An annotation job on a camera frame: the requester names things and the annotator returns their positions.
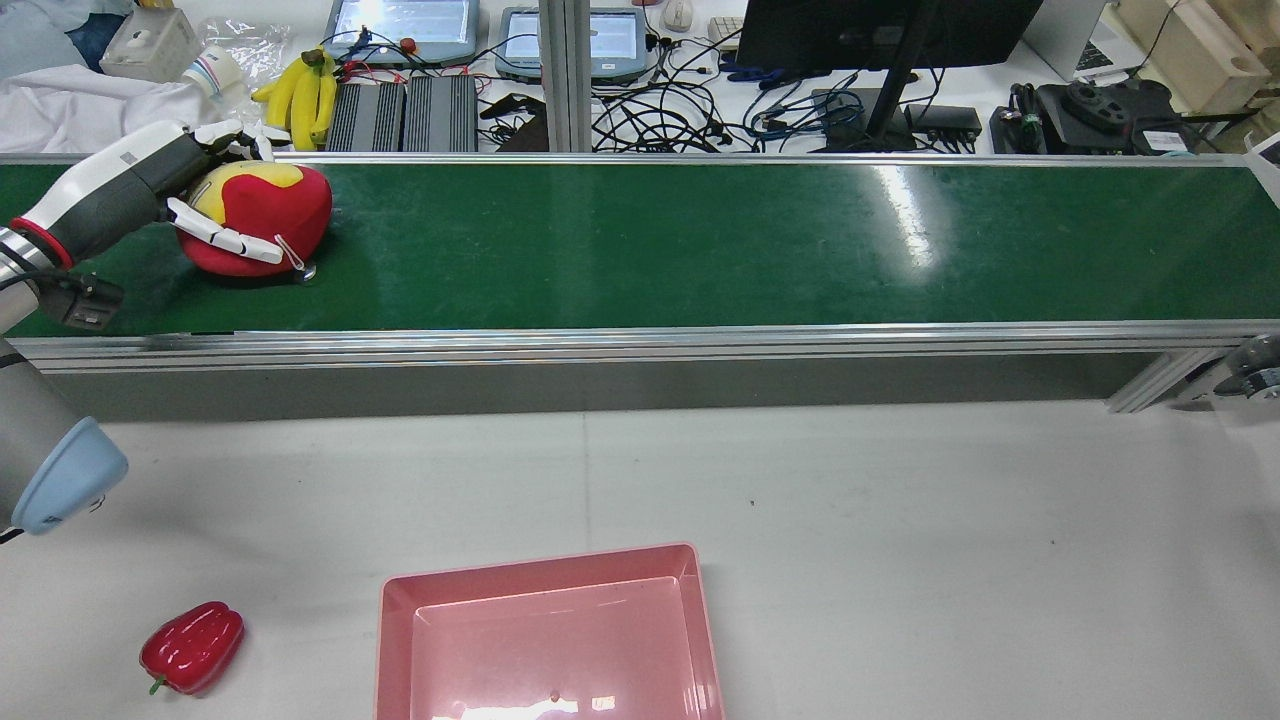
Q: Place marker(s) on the light wooden box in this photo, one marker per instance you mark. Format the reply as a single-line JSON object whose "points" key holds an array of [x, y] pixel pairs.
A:
{"points": [[1190, 55], [1262, 20]]}

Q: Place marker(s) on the pink plastic basket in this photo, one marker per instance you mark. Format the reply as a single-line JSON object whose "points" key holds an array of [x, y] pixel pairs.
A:
{"points": [[550, 650]]}

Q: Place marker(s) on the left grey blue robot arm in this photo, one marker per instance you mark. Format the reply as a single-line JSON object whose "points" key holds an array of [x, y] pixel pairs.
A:
{"points": [[30, 440]]}

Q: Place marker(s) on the white computer mouse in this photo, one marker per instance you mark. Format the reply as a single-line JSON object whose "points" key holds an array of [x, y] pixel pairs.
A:
{"points": [[678, 12]]}

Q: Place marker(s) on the black monitor stand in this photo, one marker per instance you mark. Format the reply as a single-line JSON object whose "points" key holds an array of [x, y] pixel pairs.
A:
{"points": [[893, 90]]}

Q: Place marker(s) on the red bell pepper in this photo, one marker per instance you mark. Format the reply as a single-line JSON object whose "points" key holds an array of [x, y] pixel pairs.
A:
{"points": [[195, 645]]}

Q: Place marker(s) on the black device with label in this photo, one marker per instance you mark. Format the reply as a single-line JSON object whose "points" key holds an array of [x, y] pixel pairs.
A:
{"points": [[1100, 115]]}

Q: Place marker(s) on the silver laptop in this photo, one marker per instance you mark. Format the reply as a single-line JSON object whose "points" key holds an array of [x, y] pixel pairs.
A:
{"points": [[1070, 40]]}

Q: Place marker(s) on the red yellow plush toy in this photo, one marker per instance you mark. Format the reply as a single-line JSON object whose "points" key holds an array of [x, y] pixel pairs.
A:
{"points": [[280, 205]]}

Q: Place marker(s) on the blue grey garment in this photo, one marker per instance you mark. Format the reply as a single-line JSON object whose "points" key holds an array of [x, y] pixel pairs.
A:
{"points": [[40, 30]]}

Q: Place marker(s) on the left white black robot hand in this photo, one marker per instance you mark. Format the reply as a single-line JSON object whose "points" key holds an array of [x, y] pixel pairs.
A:
{"points": [[120, 180]]}

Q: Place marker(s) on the aluminium profile post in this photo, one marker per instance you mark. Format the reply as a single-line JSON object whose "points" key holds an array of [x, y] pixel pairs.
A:
{"points": [[565, 70]]}

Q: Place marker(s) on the white switch box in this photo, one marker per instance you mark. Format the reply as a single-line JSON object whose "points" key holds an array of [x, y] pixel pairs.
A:
{"points": [[150, 45]]}

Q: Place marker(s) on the grey caster wheel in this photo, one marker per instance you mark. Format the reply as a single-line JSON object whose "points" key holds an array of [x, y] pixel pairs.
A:
{"points": [[1258, 360]]}

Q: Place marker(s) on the white paper cup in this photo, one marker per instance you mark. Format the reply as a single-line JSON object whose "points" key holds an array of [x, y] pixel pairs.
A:
{"points": [[212, 72]]}

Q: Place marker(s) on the yellow banana bunch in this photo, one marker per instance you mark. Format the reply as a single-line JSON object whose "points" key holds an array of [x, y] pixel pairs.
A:
{"points": [[300, 95]]}

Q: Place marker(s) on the black finned controller box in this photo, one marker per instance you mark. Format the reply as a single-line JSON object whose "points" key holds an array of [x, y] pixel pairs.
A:
{"points": [[365, 115], [440, 115]]}

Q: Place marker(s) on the black desktop monitor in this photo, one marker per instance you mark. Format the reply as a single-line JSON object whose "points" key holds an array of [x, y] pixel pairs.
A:
{"points": [[850, 30]]}

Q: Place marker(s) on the green conveyor belt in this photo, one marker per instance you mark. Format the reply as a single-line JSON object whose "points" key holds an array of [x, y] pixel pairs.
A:
{"points": [[800, 250]]}

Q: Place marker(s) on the beige keypad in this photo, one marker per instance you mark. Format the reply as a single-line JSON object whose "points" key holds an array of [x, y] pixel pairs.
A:
{"points": [[725, 28]]}

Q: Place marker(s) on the black flat bracket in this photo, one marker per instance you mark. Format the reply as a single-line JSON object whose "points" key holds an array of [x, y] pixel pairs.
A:
{"points": [[510, 103]]}

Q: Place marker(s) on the grey teach pendant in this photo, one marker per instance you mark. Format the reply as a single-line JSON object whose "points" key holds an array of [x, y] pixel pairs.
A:
{"points": [[400, 25], [620, 45]]}

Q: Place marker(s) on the clear plastic bag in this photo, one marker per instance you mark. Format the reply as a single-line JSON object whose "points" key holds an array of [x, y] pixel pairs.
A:
{"points": [[255, 40]]}

